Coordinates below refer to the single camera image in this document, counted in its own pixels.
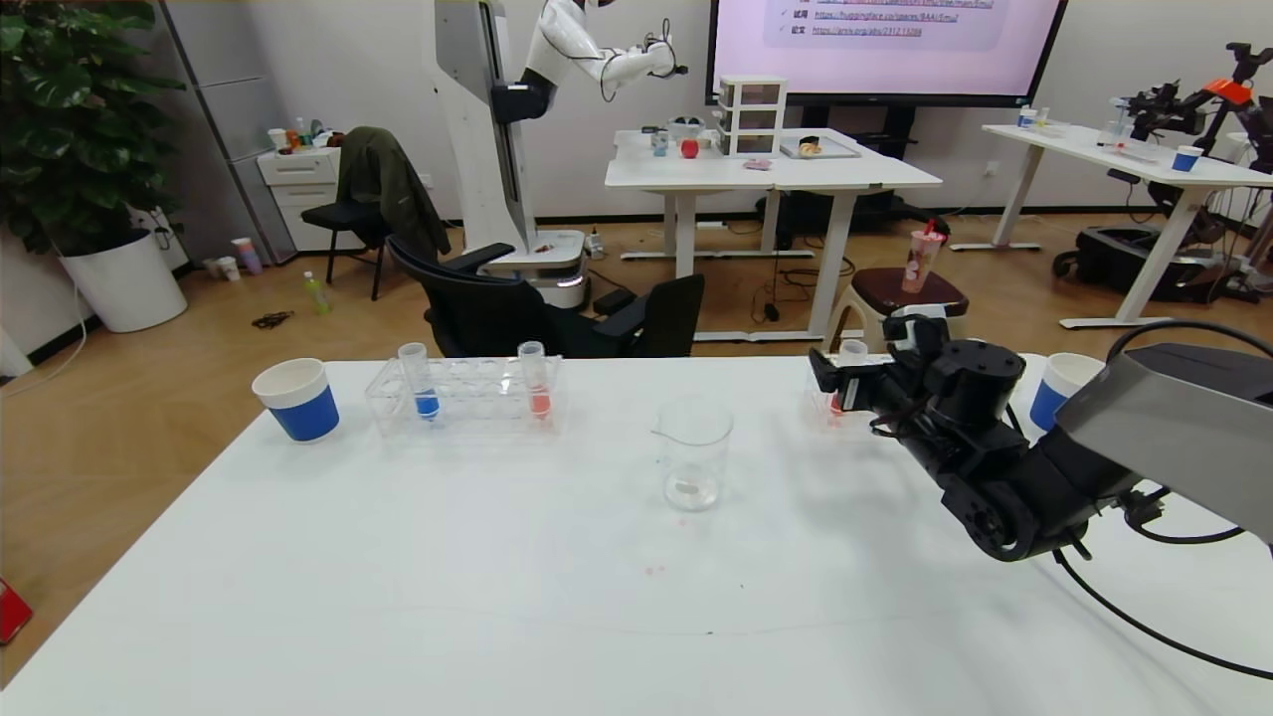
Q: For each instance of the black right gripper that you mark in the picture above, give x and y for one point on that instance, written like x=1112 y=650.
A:
x=841 y=389

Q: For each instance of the test tube with red pigment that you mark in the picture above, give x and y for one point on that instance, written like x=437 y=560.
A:
x=853 y=350
x=538 y=398

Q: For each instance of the test tube with blue pigment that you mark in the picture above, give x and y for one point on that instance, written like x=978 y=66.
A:
x=426 y=401

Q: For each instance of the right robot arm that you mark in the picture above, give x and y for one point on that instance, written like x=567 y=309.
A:
x=1174 y=428

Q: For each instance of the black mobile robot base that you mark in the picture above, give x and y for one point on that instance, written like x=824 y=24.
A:
x=1124 y=261

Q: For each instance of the clear acrylic test tube rack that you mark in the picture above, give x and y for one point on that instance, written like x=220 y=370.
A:
x=816 y=418
x=475 y=401

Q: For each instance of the clear glass beaker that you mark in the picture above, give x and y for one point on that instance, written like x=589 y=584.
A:
x=693 y=467

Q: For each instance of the pink drink cup with straw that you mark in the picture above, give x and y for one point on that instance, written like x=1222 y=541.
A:
x=918 y=262

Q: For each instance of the brown plastic stool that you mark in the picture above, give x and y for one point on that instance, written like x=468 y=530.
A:
x=953 y=296

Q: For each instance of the white standing desk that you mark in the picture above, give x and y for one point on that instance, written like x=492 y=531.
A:
x=1069 y=134
x=756 y=176

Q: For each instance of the small pink object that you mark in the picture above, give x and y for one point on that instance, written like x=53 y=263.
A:
x=758 y=164

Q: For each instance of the grey tray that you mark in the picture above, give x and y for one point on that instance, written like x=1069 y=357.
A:
x=819 y=149

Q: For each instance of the blue and white paper cup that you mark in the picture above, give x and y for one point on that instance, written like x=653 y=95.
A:
x=301 y=410
x=1044 y=406

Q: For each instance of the black display stand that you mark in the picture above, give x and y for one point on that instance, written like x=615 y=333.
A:
x=895 y=124

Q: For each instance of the white drawer organizer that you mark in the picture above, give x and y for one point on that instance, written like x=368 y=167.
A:
x=753 y=116

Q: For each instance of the large display screen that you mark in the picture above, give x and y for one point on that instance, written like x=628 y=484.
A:
x=885 y=55

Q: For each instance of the small clear bottle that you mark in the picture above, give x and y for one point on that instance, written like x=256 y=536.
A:
x=1024 y=117

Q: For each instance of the black office chair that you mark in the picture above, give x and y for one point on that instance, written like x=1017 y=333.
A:
x=497 y=316

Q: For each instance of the small blue paper cup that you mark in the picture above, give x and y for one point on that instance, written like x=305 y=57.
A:
x=1185 y=159

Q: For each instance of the white humanoid robot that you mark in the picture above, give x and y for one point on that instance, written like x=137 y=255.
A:
x=477 y=99

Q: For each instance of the olive green jacket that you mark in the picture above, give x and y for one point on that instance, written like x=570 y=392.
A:
x=393 y=186

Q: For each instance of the black side chair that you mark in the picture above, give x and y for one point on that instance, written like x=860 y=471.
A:
x=338 y=216

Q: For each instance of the green drink bottle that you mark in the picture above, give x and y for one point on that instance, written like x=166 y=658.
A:
x=315 y=295

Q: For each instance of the white drawer cabinet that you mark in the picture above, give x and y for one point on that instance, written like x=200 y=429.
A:
x=301 y=186

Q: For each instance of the small white cup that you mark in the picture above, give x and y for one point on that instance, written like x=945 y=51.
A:
x=228 y=269

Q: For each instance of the grey tall cabinet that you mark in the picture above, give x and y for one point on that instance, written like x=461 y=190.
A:
x=229 y=99

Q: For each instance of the white plant pot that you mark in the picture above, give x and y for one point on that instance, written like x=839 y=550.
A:
x=121 y=286

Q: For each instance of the green leafy plant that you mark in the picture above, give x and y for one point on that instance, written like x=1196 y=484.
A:
x=70 y=129

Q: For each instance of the red flat object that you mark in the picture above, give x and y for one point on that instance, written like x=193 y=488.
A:
x=12 y=610

